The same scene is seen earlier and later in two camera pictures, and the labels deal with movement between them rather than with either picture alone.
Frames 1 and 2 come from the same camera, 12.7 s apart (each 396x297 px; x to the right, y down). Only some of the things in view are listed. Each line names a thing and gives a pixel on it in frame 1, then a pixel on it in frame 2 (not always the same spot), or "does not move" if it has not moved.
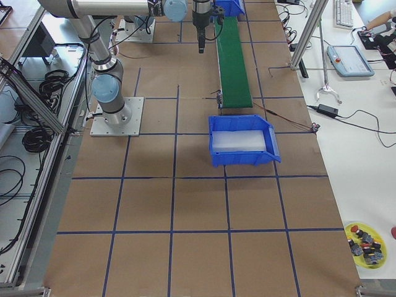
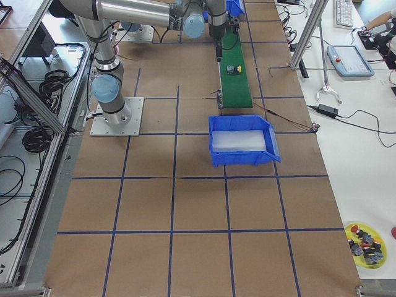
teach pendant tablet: [348, 61] does not move
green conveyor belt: [233, 72] does not move
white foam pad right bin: [238, 140] does not move
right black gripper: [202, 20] to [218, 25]
